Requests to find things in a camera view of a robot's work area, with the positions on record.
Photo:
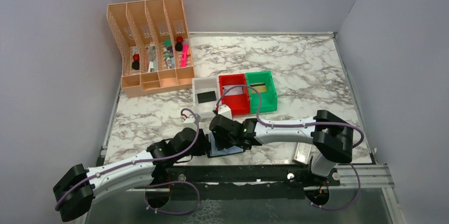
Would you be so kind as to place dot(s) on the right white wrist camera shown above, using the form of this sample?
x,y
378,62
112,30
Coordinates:
x,y
225,111

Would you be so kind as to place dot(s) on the silver card tin box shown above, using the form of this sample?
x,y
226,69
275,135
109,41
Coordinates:
x,y
302,153

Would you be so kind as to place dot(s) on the pink highlighter pen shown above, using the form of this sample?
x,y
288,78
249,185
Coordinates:
x,y
185,55

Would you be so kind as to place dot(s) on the white plastic bin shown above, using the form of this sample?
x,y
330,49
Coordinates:
x,y
205,84

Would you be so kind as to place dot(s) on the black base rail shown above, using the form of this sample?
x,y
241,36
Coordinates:
x,y
237,182

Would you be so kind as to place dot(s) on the black credit card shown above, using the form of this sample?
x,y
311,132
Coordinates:
x,y
204,97

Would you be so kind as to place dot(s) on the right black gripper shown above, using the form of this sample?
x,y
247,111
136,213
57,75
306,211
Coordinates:
x,y
216,138

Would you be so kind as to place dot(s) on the peach plastic desk organizer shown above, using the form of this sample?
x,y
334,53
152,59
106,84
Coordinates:
x,y
134,26

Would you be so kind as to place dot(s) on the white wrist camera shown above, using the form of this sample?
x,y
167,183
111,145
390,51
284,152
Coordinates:
x,y
191,121
225,111

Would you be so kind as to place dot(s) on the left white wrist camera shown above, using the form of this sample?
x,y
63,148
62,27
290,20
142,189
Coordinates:
x,y
191,121

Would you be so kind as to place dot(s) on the silver patterned credit card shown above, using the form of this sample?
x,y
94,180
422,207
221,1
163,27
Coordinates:
x,y
233,91

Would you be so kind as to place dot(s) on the gold credit card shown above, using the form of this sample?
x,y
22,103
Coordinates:
x,y
260,87

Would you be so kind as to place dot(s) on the red black stamp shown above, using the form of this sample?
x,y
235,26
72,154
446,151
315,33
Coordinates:
x,y
136,62
179,45

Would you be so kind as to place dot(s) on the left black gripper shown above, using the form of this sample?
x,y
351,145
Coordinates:
x,y
202,141

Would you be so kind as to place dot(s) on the green plastic bin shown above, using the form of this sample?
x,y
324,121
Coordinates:
x,y
263,82

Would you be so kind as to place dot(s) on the red plastic bin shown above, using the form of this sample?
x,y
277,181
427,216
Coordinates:
x,y
239,104

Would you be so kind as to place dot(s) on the white stapler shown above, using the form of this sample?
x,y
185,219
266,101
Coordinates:
x,y
151,58

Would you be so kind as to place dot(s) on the black leather card holder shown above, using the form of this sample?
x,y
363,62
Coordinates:
x,y
215,152

